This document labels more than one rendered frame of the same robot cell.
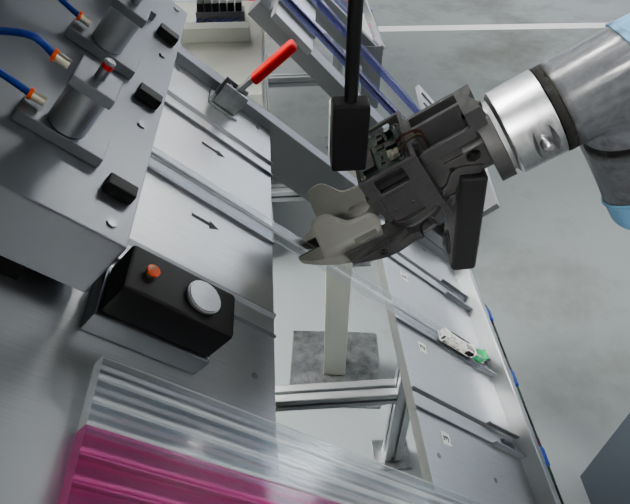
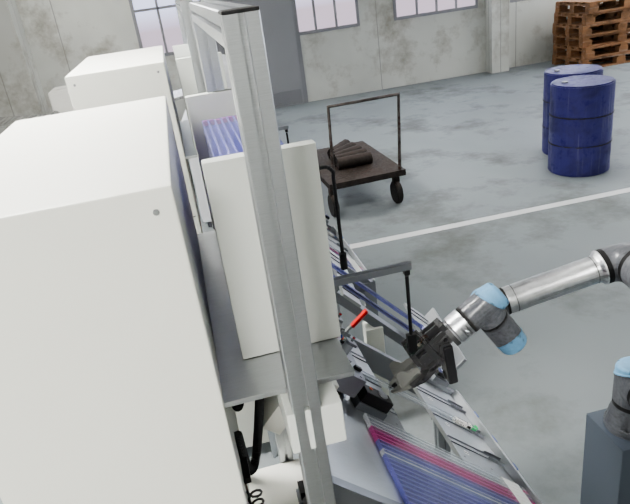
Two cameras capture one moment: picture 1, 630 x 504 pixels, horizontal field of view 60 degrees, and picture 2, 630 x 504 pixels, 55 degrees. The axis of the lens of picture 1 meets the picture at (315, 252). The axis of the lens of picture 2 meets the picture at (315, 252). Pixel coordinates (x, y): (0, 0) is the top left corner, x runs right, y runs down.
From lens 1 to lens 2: 106 cm
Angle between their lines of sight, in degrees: 20
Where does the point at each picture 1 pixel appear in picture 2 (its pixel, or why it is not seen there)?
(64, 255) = (351, 387)
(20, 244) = (342, 385)
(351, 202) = (405, 365)
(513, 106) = (453, 322)
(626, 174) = (497, 336)
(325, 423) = not seen: outside the picture
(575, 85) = (469, 313)
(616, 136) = (488, 325)
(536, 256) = (511, 396)
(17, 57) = not seen: hidden behind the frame
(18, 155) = not seen: hidden behind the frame
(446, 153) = (436, 341)
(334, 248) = (404, 383)
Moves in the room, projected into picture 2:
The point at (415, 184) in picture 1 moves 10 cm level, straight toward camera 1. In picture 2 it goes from (429, 353) to (433, 378)
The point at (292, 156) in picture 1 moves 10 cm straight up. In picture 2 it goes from (367, 354) to (364, 324)
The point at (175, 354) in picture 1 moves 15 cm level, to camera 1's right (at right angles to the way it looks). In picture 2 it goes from (378, 413) to (445, 399)
